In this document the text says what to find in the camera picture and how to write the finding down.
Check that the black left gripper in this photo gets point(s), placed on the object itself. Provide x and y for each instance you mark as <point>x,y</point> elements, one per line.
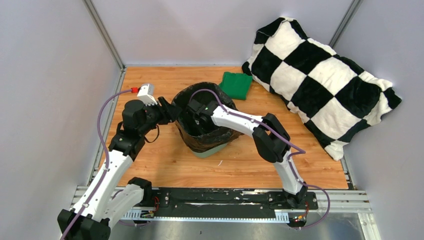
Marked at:
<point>168,112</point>

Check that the black plastic trash bag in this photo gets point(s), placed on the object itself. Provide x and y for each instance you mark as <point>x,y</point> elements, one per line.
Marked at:
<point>198,137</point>

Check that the green plastic trash bin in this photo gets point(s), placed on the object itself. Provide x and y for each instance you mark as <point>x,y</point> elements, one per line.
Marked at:
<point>209,152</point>

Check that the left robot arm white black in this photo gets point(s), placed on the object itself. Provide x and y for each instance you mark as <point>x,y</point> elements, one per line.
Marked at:
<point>112,159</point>

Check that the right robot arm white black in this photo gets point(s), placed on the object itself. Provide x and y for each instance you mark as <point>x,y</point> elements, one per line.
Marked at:
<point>271,140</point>

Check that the folded green cloth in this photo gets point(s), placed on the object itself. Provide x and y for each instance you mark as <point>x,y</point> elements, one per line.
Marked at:
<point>236,85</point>

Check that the black white checkered pillow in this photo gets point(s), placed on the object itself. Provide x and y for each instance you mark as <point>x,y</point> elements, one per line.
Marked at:
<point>334,97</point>

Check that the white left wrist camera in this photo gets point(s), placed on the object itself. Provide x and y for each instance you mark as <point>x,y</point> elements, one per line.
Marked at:
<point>145,94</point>

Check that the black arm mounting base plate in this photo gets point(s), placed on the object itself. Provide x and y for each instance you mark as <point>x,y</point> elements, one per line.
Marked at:
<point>218,204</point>

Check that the left corner aluminium post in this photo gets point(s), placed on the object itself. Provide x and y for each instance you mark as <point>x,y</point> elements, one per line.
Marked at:
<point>96,18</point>

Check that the corner aluminium post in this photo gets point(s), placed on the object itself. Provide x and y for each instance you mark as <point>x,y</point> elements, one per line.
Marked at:
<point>346,19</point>
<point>96,18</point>

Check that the right corner aluminium post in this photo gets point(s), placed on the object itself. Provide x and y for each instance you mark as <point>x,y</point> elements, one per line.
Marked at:
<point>346,19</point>

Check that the aluminium frame rail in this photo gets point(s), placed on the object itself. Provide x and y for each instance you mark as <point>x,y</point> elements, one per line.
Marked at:
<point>337,209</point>

